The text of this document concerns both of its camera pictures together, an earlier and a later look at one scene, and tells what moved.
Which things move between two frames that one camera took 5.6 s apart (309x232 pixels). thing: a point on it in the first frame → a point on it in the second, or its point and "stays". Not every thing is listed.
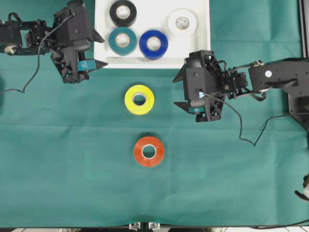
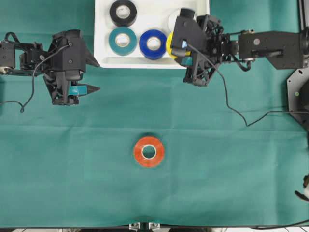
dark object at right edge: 305,195 stays
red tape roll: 146,162 stays
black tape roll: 120,21 stays
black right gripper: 207,84 → 199,44
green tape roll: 125,50 stays
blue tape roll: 151,54 stays
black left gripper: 63,55 → 67,65
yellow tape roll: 141,109 → 168,44
